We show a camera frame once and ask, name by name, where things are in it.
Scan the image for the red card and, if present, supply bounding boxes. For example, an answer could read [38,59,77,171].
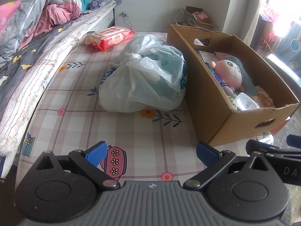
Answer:
[270,119,291,134]

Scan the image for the red wet wipes pack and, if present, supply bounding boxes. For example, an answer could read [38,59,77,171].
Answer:
[85,26,135,51]

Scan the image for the white tub green label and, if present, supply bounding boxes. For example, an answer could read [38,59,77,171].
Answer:
[235,92,261,111]

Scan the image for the teal packet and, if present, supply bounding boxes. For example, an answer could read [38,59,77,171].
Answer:
[197,50,217,64]

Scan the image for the checked floral play mat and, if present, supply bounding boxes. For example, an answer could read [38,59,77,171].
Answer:
[15,31,275,189]

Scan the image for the white plastic bag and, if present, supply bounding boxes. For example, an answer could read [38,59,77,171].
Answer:
[99,34,188,112]

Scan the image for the pink plush toy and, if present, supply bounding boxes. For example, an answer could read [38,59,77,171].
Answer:
[208,59,248,99]

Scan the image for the cream flower plush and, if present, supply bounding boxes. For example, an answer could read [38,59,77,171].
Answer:
[255,88,275,109]

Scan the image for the dark grey printed bedsheet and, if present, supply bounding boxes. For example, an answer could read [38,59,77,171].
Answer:
[0,16,94,113]

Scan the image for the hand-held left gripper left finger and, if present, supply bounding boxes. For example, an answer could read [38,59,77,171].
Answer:
[33,141,119,190]

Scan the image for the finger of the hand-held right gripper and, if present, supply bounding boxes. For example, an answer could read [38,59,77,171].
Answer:
[245,139,301,157]
[288,135,301,149]

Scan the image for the small open cardboard box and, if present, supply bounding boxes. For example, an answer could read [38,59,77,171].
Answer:
[175,6,219,31]

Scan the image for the blue patterned curtain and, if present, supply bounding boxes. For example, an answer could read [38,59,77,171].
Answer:
[277,16,301,76]

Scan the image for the white stitched mattress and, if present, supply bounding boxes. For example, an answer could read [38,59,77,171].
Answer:
[0,1,117,157]

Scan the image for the teal printed cloth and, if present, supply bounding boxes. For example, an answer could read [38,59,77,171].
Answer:
[76,0,93,11]

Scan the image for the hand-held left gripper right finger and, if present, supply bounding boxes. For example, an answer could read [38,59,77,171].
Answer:
[184,141,271,191]

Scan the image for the pink packets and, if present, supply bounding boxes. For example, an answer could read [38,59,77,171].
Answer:
[192,11,208,20]

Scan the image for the blue purple cloth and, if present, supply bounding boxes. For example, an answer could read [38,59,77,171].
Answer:
[88,0,123,11]

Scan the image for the pink red hanging cloth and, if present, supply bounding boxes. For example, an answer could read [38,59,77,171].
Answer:
[260,2,283,43]

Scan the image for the pink and grey quilt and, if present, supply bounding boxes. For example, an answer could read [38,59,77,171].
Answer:
[0,0,83,60]

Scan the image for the large cardboard box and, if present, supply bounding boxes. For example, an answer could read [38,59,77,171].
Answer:
[166,24,301,147]

